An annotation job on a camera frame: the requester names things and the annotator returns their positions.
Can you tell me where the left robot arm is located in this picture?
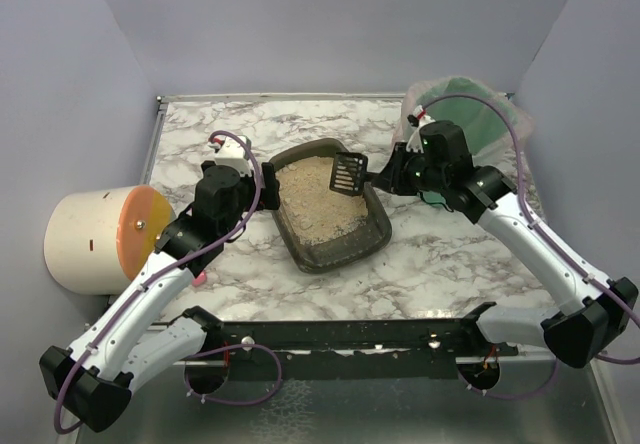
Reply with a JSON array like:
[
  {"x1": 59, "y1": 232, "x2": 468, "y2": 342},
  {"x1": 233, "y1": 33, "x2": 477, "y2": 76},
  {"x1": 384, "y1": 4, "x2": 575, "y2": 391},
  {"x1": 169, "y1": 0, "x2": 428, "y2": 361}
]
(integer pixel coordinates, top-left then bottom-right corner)
[{"x1": 39, "y1": 161, "x2": 280, "y2": 435}]

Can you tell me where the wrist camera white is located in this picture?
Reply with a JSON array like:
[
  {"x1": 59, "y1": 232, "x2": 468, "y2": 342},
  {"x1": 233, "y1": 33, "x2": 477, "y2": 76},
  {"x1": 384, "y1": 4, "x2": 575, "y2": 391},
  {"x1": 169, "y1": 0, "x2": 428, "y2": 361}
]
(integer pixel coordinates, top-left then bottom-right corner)
[
  {"x1": 406, "y1": 112, "x2": 434, "y2": 153},
  {"x1": 209, "y1": 135, "x2": 253, "y2": 177}
]

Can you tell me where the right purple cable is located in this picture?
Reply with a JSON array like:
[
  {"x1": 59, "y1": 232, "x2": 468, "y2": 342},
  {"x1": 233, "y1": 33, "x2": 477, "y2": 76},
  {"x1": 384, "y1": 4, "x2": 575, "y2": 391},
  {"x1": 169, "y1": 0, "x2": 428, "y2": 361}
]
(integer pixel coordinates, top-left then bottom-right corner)
[{"x1": 414, "y1": 94, "x2": 640, "y2": 366}]

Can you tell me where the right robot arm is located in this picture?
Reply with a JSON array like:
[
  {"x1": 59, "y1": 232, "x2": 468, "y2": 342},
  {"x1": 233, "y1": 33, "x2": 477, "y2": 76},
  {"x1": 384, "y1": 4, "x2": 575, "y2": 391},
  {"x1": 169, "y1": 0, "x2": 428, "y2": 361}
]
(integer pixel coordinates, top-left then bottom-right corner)
[{"x1": 366, "y1": 121, "x2": 638, "y2": 368}]

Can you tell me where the dark grey litter box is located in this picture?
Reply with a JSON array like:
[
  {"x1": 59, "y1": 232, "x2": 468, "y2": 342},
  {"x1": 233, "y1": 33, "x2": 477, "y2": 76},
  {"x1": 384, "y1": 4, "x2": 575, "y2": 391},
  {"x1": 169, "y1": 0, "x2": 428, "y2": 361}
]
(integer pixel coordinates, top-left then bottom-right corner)
[{"x1": 270, "y1": 138, "x2": 392, "y2": 274}]

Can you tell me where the green trash bin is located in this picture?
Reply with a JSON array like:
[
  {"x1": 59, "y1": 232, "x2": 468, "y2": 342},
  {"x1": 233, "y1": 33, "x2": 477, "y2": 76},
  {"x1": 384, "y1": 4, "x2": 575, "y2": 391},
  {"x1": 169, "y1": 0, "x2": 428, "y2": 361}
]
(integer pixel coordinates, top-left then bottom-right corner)
[{"x1": 417, "y1": 76, "x2": 517, "y2": 165}]

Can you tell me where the small pink object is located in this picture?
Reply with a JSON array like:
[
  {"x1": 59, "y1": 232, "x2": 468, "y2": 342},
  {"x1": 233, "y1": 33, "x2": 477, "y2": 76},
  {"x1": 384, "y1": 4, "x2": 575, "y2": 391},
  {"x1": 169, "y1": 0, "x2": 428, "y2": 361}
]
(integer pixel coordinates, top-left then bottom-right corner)
[{"x1": 193, "y1": 273, "x2": 206, "y2": 286}]

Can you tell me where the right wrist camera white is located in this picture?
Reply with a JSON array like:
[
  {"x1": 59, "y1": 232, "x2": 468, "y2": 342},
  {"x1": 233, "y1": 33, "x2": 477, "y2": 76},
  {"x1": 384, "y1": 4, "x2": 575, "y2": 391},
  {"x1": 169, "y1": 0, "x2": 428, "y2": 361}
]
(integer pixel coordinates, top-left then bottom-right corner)
[{"x1": 406, "y1": 112, "x2": 434, "y2": 153}]

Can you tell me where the cream cylinder with orange lid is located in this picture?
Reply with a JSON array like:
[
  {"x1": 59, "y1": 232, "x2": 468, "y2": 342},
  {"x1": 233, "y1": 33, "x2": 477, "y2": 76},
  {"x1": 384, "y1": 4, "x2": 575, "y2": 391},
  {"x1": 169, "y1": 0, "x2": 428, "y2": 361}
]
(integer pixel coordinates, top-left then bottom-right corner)
[{"x1": 43, "y1": 185, "x2": 175, "y2": 295}]

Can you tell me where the black litter scoop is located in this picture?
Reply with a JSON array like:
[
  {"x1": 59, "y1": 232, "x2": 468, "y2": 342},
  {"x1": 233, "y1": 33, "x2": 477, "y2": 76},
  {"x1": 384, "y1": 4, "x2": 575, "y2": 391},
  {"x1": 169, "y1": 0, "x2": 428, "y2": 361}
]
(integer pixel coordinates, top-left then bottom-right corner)
[{"x1": 329, "y1": 152, "x2": 377, "y2": 197}]

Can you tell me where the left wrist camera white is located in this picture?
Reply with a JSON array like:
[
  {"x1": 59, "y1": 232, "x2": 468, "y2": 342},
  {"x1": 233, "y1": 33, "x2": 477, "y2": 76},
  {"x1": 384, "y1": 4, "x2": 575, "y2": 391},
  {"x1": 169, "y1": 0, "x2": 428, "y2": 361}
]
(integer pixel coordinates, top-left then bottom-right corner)
[{"x1": 209, "y1": 135, "x2": 253, "y2": 177}]

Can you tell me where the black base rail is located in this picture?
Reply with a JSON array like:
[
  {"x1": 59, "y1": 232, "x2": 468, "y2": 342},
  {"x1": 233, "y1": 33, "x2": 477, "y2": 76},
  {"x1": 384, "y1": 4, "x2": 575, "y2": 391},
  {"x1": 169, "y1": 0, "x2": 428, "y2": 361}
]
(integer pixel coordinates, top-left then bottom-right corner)
[{"x1": 182, "y1": 306, "x2": 518, "y2": 382}]

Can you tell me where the clear plastic bin liner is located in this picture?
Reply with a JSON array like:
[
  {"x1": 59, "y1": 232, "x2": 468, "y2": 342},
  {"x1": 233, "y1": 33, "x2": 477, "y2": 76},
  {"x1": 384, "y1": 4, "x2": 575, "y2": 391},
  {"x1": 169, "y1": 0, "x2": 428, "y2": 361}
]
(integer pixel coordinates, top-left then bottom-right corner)
[{"x1": 392, "y1": 76, "x2": 534, "y2": 165}]

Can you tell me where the beige cat litter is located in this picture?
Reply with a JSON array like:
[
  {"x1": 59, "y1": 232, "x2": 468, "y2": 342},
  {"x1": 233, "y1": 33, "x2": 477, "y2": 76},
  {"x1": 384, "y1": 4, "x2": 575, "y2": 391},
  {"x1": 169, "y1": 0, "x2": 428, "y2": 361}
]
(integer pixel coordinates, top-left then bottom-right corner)
[{"x1": 276, "y1": 156, "x2": 368, "y2": 246}]

